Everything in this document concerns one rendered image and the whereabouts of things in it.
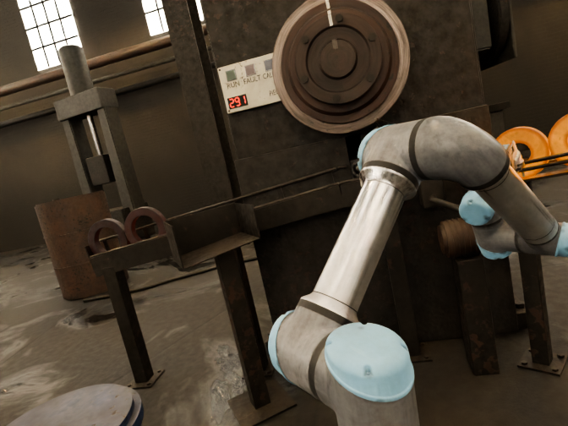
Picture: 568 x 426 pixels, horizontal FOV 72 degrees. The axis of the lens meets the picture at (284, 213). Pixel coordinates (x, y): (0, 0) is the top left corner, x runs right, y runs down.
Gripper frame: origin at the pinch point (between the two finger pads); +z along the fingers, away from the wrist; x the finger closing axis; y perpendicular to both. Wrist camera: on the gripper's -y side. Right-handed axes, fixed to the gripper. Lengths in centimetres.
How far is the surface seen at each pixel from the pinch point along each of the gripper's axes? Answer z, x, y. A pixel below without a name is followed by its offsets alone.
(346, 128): -6, 48, 21
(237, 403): -80, 82, -48
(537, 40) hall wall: 670, 135, -109
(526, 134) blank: 6.9, -2.4, 2.3
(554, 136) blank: 6.3, -9.4, 0.6
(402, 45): 13.9, 28.7, 38.1
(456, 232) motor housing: -14.8, 15.9, -17.7
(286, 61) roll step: -7, 60, 50
